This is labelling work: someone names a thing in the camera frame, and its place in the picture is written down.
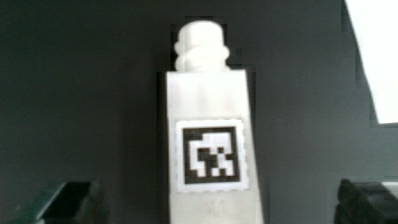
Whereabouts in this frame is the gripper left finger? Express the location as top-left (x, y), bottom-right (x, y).
top-left (16, 181), bottom-right (107, 224)

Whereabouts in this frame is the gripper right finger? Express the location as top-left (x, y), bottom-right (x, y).
top-left (334, 179), bottom-right (398, 224)

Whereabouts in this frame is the white table leg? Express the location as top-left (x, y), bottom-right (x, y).
top-left (165, 20), bottom-right (265, 224)

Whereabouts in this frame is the white tag sheet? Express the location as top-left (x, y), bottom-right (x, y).
top-left (345, 0), bottom-right (398, 124)

